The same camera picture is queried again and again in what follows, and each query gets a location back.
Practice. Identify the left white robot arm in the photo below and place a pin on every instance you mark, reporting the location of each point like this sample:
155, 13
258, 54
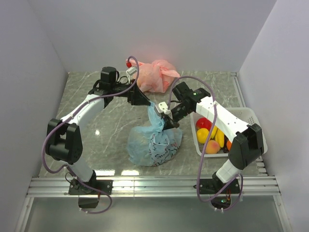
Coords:
64, 141

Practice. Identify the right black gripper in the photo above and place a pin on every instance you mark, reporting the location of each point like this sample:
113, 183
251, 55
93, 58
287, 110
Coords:
168, 122

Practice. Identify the aluminium rail frame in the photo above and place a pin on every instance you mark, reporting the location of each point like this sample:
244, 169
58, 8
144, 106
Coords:
145, 199

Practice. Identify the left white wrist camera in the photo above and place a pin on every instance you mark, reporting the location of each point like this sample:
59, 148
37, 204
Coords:
130, 72

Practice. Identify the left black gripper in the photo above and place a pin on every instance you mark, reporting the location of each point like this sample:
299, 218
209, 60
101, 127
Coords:
136, 97

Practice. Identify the fake peach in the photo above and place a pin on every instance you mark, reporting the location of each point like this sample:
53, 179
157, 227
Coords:
212, 147

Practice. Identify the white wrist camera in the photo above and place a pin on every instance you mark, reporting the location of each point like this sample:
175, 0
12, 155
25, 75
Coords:
130, 72
161, 109

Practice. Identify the yellow fake orange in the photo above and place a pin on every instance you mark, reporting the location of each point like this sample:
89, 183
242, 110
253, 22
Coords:
202, 135

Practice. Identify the white plastic basket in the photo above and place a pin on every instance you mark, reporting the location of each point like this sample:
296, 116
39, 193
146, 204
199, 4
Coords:
244, 113

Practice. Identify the blue plastic bag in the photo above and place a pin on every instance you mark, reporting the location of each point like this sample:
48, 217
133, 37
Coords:
151, 145

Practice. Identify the yellow fake banana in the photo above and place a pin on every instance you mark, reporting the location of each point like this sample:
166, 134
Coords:
218, 136

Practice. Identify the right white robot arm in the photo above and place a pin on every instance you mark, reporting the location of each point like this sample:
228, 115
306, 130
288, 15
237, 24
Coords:
247, 142

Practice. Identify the red fake apple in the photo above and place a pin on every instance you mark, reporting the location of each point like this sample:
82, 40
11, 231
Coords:
203, 123

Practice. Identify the pink tied plastic bag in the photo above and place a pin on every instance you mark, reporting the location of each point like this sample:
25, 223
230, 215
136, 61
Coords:
156, 76

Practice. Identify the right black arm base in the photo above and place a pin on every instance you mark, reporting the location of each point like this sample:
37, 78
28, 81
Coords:
222, 196

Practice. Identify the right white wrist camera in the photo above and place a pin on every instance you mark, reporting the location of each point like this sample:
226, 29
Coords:
161, 109

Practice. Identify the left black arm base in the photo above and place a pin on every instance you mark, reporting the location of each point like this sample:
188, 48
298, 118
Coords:
89, 193

